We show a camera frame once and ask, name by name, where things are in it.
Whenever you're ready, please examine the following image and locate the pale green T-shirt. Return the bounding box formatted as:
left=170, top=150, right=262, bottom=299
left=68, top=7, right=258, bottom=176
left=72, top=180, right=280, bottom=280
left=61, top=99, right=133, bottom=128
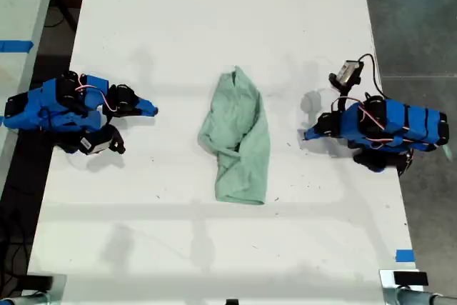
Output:
left=197, top=65, right=271, bottom=206

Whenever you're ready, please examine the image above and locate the long blue tape strip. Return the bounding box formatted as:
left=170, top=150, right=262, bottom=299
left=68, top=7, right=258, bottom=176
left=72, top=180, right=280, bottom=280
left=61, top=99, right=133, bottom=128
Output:
left=0, top=39, right=35, bottom=53

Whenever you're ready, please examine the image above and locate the grey side table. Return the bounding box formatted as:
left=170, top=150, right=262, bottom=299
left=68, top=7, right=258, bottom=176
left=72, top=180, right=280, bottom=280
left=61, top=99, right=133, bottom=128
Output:
left=0, top=0, right=61, bottom=185

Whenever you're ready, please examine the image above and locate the square blue tape piece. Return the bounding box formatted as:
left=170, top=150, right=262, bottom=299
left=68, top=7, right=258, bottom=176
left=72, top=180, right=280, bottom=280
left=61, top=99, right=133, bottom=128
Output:
left=395, top=249, right=416, bottom=264

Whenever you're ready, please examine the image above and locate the small black box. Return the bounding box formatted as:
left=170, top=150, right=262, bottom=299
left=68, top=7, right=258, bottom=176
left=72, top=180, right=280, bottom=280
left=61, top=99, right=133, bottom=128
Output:
left=393, top=271, right=429, bottom=286
left=25, top=275, right=54, bottom=292

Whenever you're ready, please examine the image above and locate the grey metal pipe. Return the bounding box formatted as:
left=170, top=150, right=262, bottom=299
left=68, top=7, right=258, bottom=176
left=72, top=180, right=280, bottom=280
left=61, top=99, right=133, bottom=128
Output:
left=0, top=291, right=51, bottom=305
left=396, top=288, right=457, bottom=305

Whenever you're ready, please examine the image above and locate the black camera stalk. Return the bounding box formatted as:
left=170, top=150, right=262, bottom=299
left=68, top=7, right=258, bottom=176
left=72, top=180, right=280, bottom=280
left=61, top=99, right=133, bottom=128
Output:
left=335, top=82, right=358, bottom=112
left=104, top=124, right=126, bottom=155

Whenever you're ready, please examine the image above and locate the black camera box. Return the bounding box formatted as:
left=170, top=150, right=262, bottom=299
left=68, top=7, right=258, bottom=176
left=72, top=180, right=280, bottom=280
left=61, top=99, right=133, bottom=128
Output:
left=78, top=134, right=112, bottom=156
left=328, top=60, right=366, bottom=89

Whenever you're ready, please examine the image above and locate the black camera cable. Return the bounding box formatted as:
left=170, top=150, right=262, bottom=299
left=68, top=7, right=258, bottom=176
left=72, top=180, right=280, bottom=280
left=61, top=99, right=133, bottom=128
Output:
left=358, top=53, right=389, bottom=101

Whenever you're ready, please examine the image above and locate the black floor cable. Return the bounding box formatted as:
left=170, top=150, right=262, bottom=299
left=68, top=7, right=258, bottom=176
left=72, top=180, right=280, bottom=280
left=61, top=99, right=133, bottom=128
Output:
left=0, top=204, right=35, bottom=297
left=44, top=0, right=79, bottom=33

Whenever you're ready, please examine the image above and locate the white corner bracket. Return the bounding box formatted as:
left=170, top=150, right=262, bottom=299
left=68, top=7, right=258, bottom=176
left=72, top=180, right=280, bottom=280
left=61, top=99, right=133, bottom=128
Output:
left=378, top=269, right=435, bottom=305

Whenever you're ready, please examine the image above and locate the grey corner bracket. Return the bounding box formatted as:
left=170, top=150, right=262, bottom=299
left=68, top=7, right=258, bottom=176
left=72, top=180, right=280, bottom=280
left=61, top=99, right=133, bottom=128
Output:
left=45, top=274, right=68, bottom=305

